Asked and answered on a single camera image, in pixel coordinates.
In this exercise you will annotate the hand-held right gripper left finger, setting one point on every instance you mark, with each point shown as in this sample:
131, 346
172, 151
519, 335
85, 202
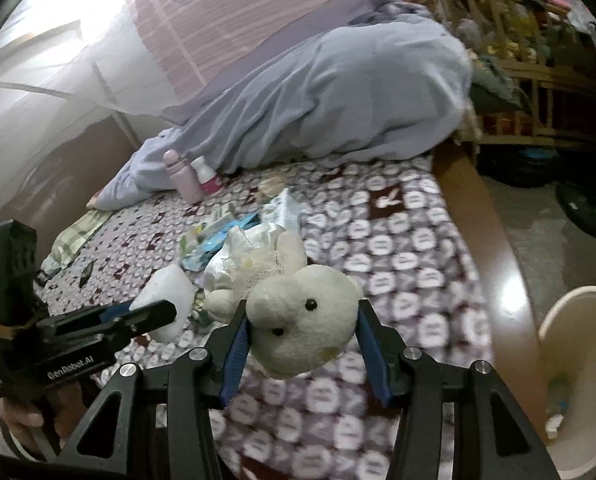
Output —
235, 350

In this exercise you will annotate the dark grey cushion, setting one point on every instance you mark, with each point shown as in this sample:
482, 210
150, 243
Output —
493, 85

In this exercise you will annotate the white milk carton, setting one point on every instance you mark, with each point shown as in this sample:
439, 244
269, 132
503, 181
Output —
165, 285

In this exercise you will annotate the brown wooden bed frame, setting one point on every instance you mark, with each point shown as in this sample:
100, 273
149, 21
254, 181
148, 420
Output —
493, 260

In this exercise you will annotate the grey-blue quilt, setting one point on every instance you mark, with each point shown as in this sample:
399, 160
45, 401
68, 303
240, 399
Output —
328, 100

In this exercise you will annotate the white plastic bin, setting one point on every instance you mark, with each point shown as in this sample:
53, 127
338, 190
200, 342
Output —
583, 320

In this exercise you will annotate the black floor fan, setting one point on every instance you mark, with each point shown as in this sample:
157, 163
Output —
588, 205

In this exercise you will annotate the wooden crib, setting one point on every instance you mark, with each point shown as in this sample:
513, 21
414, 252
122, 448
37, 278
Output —
543, 87

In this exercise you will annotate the person's left hand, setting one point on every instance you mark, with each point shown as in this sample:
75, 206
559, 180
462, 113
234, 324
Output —
22, 420

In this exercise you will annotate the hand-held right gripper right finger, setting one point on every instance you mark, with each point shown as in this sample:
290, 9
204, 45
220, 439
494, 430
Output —
375, 360

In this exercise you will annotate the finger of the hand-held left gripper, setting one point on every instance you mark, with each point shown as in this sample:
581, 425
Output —
147, 316
115, 311

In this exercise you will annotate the blue snack packet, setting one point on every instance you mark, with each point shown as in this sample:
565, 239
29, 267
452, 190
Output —
227, 225
200, 257

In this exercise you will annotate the printed fleece blanket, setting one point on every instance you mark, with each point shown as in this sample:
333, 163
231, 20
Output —
403, 260

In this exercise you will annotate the pink mosquito net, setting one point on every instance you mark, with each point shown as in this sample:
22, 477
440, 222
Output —
202, 20

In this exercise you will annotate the white and green tissue pack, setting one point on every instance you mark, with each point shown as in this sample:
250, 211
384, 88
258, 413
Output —
283, 210

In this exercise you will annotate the small black object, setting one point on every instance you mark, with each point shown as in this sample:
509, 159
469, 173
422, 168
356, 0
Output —
86, 272

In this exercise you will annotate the crumpled brown paper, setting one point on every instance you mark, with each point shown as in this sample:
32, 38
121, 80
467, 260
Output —
273, 187

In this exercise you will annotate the cream plush toy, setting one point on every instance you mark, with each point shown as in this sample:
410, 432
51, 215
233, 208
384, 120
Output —
298, 320

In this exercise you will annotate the green plaid cloth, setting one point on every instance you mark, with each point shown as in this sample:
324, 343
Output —
75, 237

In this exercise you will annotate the white bottle with pink label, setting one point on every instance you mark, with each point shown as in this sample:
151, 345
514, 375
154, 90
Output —
206, 177

